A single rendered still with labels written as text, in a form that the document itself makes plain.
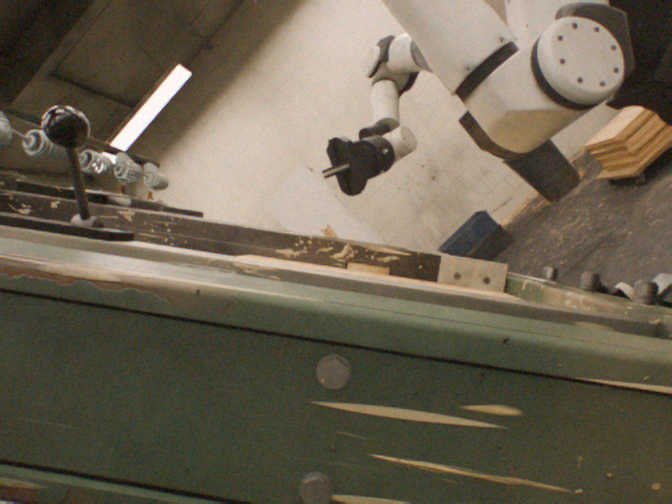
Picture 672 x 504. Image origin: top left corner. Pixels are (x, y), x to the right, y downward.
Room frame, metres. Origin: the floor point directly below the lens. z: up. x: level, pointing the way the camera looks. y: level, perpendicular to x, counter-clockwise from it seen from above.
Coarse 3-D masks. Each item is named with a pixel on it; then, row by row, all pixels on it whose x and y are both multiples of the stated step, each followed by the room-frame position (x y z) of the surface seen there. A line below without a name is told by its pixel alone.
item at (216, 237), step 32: (0, 192) 0.88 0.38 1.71; (128, 224) 0.87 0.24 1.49; (160, 224) 0.87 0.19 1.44; (192, 224) 0.87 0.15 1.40; (224, 224) 0.87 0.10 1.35; (288, 256) 0.86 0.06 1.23; (320, 256) 0.86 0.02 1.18; (352, 256) 0.86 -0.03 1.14; (384, 256) 0.86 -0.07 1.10; (416, 256) 0.85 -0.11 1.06; (448, 256) 0.85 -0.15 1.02; (480, 288) 0.85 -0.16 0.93
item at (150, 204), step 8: (144, 168) 1.64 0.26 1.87; (152, 168) 1.63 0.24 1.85; (152, 176) 1.63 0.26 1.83; (152, 192) 1.64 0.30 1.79; (144, 200) 1.59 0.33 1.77; (152, 200) 1.59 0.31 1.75; (160, 200) 1.67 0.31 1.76; (144, 208) 1.62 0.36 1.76; (152, 208) 1.62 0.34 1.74; (160, 208) 1.64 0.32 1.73; (352, 240) 1.59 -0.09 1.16
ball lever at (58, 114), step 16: (48, 112) 0.40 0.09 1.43; (64, 112) 0.40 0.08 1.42; (80, 112) 0.41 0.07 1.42; (48, 128) 0.40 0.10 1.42; (64, 128) 0.40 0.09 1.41; (80, 128) 0.41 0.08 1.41; (64, 144) 0.41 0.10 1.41; (80, 144) 0.42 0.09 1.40; (80, 176) 0.44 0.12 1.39; (80, 192) 0.45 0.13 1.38; (80, 208) 0.45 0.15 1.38; (80, 224) 0.46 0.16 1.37; (96, 224) 0.46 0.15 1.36
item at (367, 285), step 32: (128, 256) 0.44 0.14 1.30; (160, 256) 0.44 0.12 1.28; (192, 256) 0.44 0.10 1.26; (224, 256) 0.47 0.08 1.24; (352, 288) 0.44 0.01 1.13; (384, 288) 0.44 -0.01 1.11; (416, 288) 0.44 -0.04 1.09; (544, 320) 0.43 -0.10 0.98; (576, 320) 0.43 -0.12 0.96; (608, 320) 0.43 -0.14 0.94; (640, 320) 0.44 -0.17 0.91
